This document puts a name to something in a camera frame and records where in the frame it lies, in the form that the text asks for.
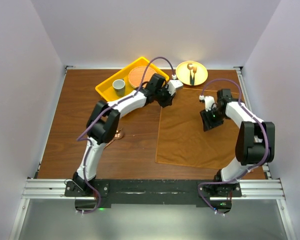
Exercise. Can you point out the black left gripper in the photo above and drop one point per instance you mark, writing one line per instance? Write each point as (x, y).
(168, 101)

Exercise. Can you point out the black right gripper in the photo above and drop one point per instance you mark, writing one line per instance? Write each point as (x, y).
(208, 124)

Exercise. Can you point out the brown cloth napkin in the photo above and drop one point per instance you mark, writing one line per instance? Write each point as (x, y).
(182, 140)

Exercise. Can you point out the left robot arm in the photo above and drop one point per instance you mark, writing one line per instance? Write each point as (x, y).
(104, 120)

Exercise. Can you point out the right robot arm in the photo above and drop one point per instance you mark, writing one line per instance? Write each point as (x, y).
(255, 144)

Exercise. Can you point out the yellow round plate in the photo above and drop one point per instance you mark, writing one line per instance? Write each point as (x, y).
(182, 73)

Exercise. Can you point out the woven round coaster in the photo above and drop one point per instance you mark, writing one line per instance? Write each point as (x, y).
(136, 74)

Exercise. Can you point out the grey ceramic cup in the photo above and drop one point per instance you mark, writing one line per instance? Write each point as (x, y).
(119, 87)

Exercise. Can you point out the rose gold spoon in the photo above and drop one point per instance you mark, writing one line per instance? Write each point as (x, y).
(119, 135)

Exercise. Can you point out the yellow plastic tray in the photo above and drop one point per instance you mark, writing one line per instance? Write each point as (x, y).
(105, 88)

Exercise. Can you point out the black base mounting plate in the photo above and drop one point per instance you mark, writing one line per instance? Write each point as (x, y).
(200, 193)

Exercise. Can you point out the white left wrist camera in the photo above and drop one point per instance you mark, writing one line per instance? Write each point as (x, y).
(174, 84)

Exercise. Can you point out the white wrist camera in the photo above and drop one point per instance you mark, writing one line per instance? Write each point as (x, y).
(174, 84)
(209, 102)

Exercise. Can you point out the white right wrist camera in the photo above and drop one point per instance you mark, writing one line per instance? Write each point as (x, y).
(209, 102)

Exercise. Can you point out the wooden fork green handle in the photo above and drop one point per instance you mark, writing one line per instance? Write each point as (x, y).
(194, 70)

